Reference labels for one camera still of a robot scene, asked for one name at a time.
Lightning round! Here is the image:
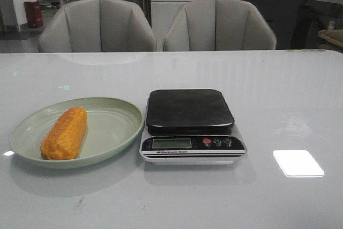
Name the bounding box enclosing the black silver kitchen scale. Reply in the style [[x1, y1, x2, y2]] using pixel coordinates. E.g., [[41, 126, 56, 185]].
[[139, 89, 248, 165]]

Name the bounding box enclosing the pale green plate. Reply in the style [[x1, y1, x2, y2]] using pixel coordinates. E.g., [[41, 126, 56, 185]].
[[10, 97, 144, 169]]

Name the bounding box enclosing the red trash bin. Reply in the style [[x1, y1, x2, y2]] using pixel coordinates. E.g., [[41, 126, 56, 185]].
[[24, 1, 43, 28]]

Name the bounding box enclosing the grey left armchair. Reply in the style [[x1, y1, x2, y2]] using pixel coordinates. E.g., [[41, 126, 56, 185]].
[[38, 0, 156, 53]]

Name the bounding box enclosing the beige cushion at right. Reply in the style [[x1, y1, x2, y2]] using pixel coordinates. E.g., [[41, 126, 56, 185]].
[[318, 29, 343, 53]]

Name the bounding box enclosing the grey armchair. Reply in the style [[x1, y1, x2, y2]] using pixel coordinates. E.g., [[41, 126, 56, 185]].
[[38, 0, 156, 53], [163, 0, 277, 51]]

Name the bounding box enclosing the grey right armchair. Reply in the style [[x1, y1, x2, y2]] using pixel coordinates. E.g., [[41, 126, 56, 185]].
[[163, 0, 277, 51]]

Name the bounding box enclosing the orange corn cob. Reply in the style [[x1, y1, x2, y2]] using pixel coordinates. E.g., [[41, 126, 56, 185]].
[[40, 107, 87, 160]]

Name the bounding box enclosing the dark appliance at right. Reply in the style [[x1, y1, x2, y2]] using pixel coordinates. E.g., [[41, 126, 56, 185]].
[[290, 0, 342, 49]]

